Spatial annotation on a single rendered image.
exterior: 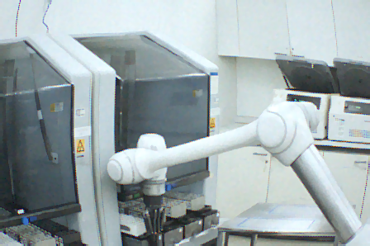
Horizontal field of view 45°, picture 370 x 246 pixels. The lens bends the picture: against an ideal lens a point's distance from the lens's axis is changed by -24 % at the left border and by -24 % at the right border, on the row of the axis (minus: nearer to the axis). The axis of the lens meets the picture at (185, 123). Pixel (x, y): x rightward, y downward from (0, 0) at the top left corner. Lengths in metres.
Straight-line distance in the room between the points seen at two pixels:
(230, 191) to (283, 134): 3.05
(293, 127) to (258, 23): 3.15
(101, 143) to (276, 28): 2.85
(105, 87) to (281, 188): 2.61
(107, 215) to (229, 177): 2.60
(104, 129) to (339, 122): 2.45
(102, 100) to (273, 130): 0.67
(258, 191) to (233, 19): 1.49
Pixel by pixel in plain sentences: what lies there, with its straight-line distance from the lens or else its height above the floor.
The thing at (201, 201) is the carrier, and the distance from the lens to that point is 2.48.
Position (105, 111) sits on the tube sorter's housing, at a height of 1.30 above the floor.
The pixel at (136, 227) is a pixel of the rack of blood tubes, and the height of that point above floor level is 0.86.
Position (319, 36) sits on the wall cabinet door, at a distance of 4.37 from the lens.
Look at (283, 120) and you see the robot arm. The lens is 1.48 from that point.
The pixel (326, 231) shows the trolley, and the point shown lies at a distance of 2.05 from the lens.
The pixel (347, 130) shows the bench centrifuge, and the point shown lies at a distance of 4.02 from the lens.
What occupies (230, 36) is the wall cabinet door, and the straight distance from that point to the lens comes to 4.72.
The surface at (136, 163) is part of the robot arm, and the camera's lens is 1.79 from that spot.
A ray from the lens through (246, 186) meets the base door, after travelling 4.42.
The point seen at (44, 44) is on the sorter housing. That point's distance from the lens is 1.96.
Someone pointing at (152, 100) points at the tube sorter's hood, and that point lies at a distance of 2.11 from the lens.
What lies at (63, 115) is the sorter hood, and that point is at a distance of 1.73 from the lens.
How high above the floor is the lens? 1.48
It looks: 7 degrees down
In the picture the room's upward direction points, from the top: 1 degrees clockwise
